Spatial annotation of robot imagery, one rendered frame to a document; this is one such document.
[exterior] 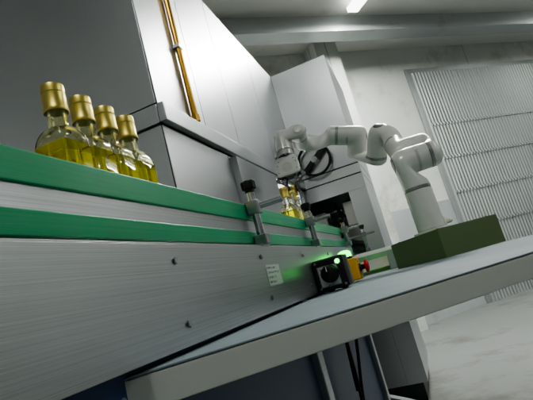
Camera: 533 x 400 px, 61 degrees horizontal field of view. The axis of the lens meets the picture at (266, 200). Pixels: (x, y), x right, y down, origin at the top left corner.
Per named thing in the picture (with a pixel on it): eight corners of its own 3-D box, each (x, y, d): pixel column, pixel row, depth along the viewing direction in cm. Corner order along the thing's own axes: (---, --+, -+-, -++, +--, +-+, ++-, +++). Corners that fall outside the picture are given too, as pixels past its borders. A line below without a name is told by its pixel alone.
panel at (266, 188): (309, 244, 253) (293, 187, 259) (314, 244, 252) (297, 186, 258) (251, 243, 168) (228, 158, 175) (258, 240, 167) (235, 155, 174)
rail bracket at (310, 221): (314, 248, 133) (302, 205, 135) (339, 241, 130) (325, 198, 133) (311, 248, 129) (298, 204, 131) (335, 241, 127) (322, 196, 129)
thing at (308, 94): (329, 213, 347) (297, 107, 364) (377, 198, 336) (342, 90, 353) (307, 205, 281) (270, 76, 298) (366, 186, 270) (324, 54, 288)
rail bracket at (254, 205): (261, 248, 89) (244, 184, 92) (296, 237, 87) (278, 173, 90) (254, 248, 86) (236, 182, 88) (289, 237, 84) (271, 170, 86)
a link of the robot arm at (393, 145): (388, 160, 182) (427, 148, 180) (401, 181, 160) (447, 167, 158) (381, 139, 179) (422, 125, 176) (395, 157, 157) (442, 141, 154)
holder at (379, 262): (346, 280, 205) (340, 263, 207) (406, 264, 198) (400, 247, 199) (339, 282, 189) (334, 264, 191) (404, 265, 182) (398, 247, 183)
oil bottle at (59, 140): (84, 277, 65) (51, 99, 71) (116, 267, 63) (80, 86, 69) (54, 279, 60) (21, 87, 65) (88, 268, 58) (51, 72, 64)
